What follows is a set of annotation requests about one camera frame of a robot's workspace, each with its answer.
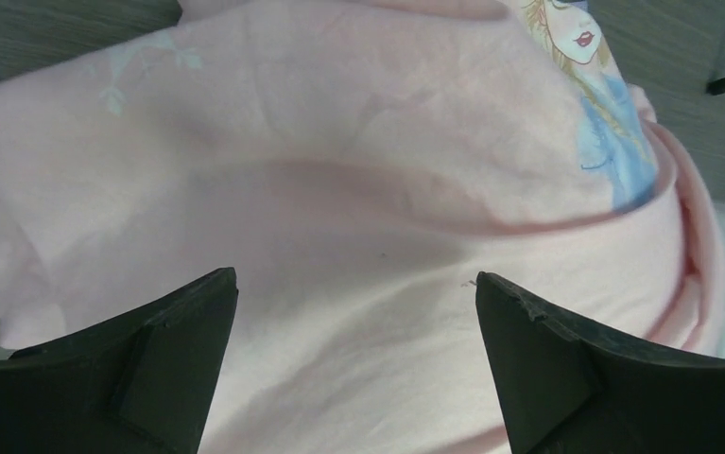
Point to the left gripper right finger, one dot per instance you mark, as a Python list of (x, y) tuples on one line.
[(568, 384)]

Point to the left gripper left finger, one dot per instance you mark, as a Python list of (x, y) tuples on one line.
[(140, 382)]

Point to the pink pillowcase with blue print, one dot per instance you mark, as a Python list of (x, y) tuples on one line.
[(358, 163)]

